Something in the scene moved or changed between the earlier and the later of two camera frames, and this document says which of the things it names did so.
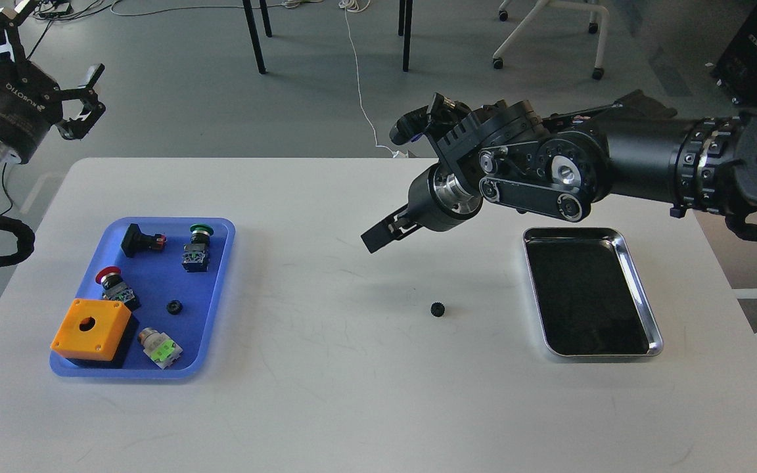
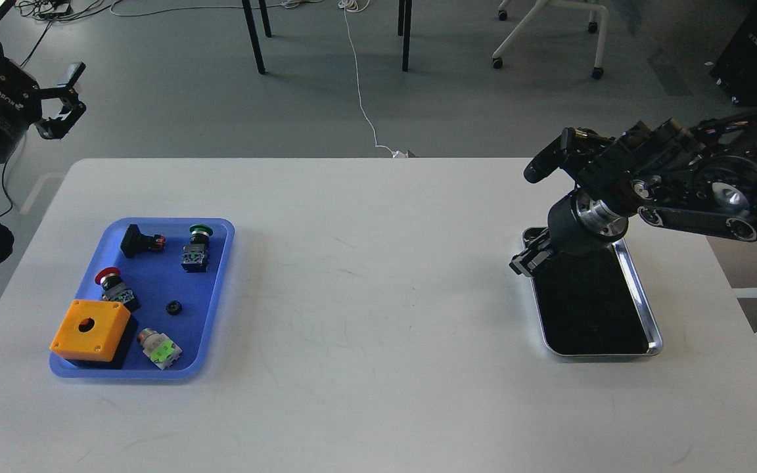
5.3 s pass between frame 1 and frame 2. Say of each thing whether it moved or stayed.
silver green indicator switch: stayed
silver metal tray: stayed
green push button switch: stayed
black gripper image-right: moved
